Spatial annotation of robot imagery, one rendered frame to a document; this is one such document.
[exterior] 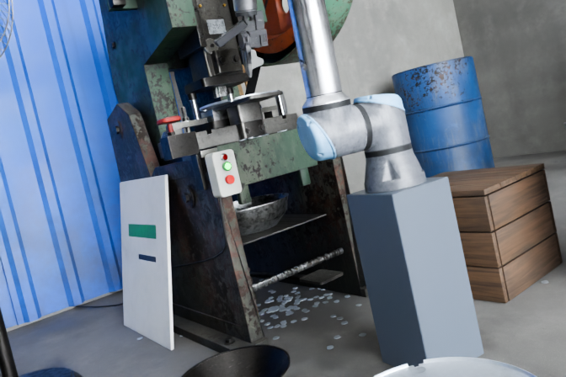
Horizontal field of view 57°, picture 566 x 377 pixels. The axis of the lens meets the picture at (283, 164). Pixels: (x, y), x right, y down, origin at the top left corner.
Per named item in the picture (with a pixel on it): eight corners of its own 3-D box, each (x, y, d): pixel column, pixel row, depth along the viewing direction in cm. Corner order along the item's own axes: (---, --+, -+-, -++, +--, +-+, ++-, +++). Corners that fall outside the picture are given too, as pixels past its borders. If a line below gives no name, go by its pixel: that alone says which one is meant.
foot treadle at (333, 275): (347, 287, 167) (344, 271, 167) (324, 298, 161) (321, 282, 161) (251, 271, 215) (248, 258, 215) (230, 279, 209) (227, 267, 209)
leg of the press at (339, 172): (387, 287, 193) (335, 47, 187) (365, 298, 186) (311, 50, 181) (254, 267, 267) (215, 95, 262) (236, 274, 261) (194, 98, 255)
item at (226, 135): (301, 127, 197) (297, 112, 196) (195, 151, 171) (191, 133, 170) (258, 137, 221) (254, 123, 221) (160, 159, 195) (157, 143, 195)
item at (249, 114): (291, 128, 176) (283, 88, 175) (258, 135, 168) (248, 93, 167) (253, 136, 196) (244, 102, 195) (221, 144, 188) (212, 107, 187)
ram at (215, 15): (250, 69, 189) (232, -12, 187) (215, 74, 180) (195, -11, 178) (227, 79, 203) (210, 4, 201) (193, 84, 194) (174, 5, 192)
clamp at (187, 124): (211, 130, 188) (205, 103, 188) (168, 139, 179) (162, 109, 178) (204, 132, 193) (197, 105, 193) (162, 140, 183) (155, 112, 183)
